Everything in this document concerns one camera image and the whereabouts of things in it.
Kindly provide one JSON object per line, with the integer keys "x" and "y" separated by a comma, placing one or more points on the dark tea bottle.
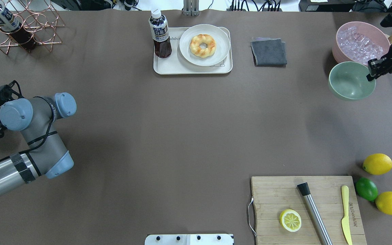
{"x": 159, "y": 32}

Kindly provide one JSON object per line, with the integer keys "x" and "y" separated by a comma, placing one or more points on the green lime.
{"x": 366, "y": 189}

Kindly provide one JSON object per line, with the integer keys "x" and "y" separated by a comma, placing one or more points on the half lemon slice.
{"x": 290, "y": 220}

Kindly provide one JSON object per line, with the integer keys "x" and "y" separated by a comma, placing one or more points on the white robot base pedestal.
{"x": 190, "y": 239}

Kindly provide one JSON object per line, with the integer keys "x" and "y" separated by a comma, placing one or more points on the wooden cutting board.
{"x": 334, "y": 196}

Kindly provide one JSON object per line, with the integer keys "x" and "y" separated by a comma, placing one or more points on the light green bowl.
{"x": 348, "y": 81}

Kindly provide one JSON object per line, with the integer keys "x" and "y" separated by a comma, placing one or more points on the bottle in copper rack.
{"x": 12, "y": 26}

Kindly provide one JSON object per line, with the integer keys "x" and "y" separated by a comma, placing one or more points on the copper wire bottle rack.
{"x": 40, "y": 21}

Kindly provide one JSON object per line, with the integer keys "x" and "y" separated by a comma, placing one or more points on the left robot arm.
{"x": 46, "y": 154}

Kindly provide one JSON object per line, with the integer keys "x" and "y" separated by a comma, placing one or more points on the white plate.
{"x": 220, "y": 37}

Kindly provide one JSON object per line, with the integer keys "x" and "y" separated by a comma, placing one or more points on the glazed donut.
{"x": 202, "y": 45}

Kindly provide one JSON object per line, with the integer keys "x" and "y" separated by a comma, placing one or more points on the yellow lemon upper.
{"x": 377, "y": 164}

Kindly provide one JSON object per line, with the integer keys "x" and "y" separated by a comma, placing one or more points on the grey folded cloth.
{"x": 269, "y": 52}

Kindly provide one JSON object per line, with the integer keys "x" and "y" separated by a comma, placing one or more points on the yellow lemon lower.
{"x": 384, "y": 202}

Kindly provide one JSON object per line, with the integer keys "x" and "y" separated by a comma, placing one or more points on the pink bowl of ice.
{"x": 359, "y": 42}

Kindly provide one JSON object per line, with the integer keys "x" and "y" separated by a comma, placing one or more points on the yellow plastic knife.
{"x": 345, "y": 218}

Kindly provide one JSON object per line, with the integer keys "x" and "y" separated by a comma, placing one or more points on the steel muddler black tip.
{"x": 314, "y": 214}

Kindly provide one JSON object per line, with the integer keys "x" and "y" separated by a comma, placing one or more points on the yellow lemon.
{"x": 384, "y": 202}
{"x": 377, "y": 164}

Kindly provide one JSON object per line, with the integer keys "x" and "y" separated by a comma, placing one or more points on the cream serving tray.
{"x": 176, "y": 64}

